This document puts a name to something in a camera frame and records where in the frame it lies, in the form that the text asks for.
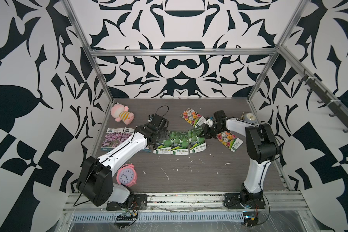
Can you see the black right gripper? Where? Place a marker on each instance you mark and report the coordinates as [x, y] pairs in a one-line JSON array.
[[206, 133]]

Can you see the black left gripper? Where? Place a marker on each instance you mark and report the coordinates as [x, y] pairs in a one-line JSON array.
[[163, 134]]

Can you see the green melon seed packet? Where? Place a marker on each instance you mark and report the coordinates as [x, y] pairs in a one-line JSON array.
[[179, 143], [196, 144], [163, 146]]

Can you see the mixed colour flower seed packet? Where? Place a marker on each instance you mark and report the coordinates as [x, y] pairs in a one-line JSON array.
[[193, 118]]

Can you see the pink flower seed packet white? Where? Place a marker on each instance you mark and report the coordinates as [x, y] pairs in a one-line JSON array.
[[147, 149]]

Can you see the orange flower seed packet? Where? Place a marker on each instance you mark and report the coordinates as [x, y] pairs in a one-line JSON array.
[[230, 140]]

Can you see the pink flower seed packet teal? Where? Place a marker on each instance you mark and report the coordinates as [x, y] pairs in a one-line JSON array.
[[112, 139]]

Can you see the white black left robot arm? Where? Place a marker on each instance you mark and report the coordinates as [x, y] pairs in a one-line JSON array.
[[95, 181]]

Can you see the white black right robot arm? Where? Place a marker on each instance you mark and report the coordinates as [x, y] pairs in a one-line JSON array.
[[261, 147]]

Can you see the pink striped plush toy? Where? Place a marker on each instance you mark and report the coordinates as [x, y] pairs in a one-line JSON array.
[[121, 113]]

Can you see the pink alarm clock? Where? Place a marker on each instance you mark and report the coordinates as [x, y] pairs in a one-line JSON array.
[[127, 175]]

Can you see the small white round clock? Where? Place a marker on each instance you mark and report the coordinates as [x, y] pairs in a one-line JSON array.
[[249, 117]]

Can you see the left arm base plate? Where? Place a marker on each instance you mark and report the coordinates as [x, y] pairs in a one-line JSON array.
[[134, 202]]

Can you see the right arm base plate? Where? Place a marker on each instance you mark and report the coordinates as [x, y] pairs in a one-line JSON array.
[[244, 200]]

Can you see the left circuit board with wires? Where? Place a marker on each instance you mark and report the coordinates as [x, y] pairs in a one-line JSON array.
[[127, 218]]

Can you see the circuit board with wires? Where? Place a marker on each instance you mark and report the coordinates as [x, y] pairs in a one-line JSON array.
[[127, 218], [250, 219]]

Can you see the right circuit board with wires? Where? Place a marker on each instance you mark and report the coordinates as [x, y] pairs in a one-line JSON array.
[[250, 219]]

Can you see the black wall hook rack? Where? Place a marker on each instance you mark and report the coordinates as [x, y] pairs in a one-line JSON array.
[[326, 98]]

